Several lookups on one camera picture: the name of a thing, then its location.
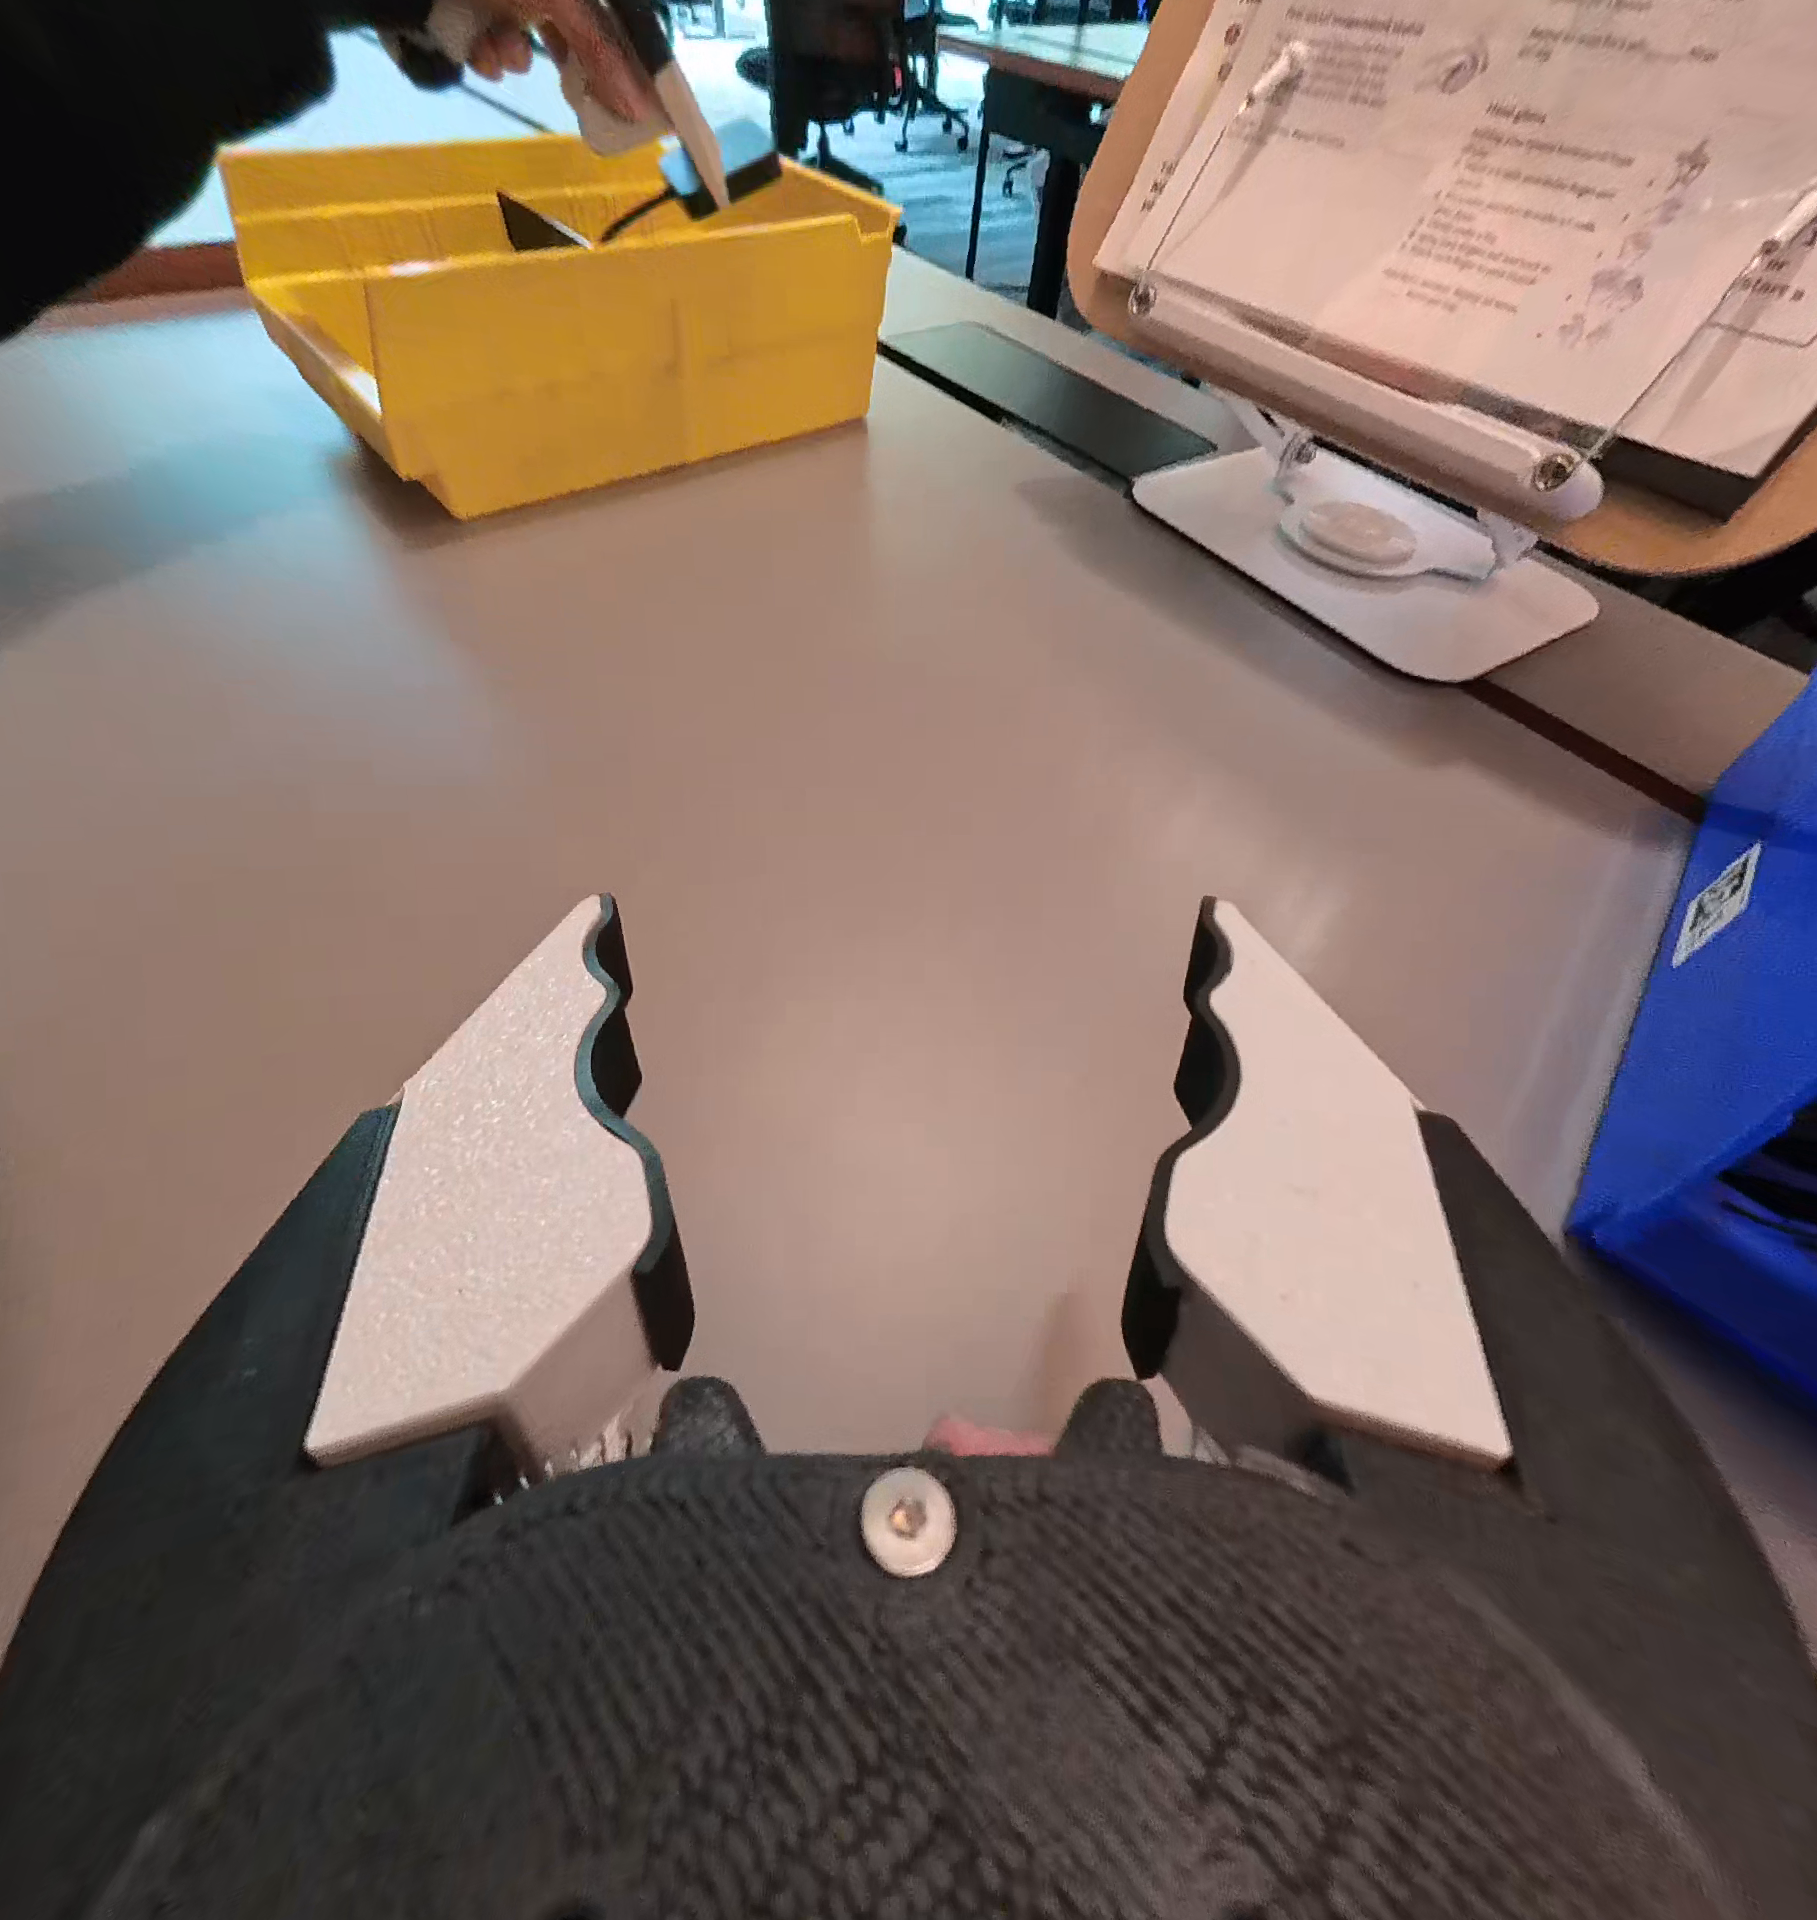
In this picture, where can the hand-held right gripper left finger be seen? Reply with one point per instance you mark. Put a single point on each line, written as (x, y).
(489, 1201)

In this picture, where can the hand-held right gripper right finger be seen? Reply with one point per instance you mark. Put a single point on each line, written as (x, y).
(1314, 1201)

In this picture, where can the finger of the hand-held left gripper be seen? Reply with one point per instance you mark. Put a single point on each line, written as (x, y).
(609, 123)
(692, 128)

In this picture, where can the black usb hub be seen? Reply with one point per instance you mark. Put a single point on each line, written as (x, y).
(747, 168)

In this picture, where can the yellow plastic bin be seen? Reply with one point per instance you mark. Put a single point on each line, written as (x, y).
(549, 375)

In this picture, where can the person's left forearm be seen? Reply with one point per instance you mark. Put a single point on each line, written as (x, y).
(99, 135)

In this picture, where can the black office chair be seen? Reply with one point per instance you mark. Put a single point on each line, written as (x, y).
(833, 60)

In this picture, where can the wooden office desk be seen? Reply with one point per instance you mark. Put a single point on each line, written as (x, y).
(1051, 53)

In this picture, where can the blue plastic bin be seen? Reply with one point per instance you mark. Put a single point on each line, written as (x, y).
(1747, 1020)

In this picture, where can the wooden document stand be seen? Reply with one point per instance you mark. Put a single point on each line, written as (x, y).
(1673, 528)

